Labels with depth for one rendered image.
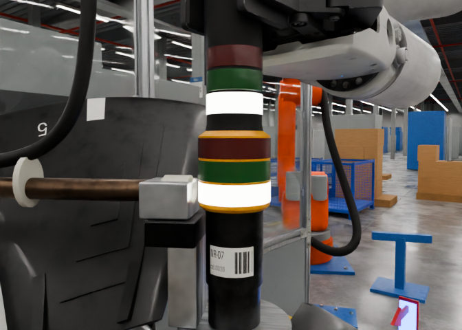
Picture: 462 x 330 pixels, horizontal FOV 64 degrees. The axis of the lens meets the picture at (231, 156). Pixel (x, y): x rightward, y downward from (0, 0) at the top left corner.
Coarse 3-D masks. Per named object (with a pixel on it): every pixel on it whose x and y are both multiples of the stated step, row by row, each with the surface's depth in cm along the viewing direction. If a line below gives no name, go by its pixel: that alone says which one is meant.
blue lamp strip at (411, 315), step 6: (402, 300) 49; (402, 306) 49; (414, 306) 48; (408, 312) 49; (414, 312) 48; (408, 318) 49; (414, 318) 48; (402, 324) 49; (408, 324) 49; (414, 324) 48
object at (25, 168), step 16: (80, 0) 23; (96, 0) 23; (80, 16) 23; (80, 32) 23; (80, 48) 23; (80, 64) 23; (80, 80) 23; (80, 96) 23; (64, 112) 23; (80, 112) 24; (64, 128) 23; (32, 144) 24; (48, 144) 23; (0, 160) 24; (16, 160) 24; (32, 160) 24; (16, 176) 23; (32, 176) 24; (16, 192) 23
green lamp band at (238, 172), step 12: (204, 168) 21; (216, 168) 20; (228, 168) 20; (240, 168) 20; (252, 168) 20; (264, 168) 21; (204, 180) 21; (216, 180) 20; (228, 180) 20; (240, 180) 20; (252, 180) 20; (264, 180) 21
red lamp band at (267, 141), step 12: (204, 144) 21; (216, 144) 20; (228, 144) 20; (240, 144) 20; (252, 144) 20; (264, 144) 21; (204, 156) 21; (216, 156) 20; (228, 156) 20; (240, 156) 20; (252, 156) 20; (264, 156) 21
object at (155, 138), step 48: (0, 144) 33; (96, 144) 33; (144, 144) 33; (192, 144) 34; (0, 240) 29; (48, 240) 28; (96, 240) 27; (48, 288) 26; (96, 288) 25; (144, 288) 25
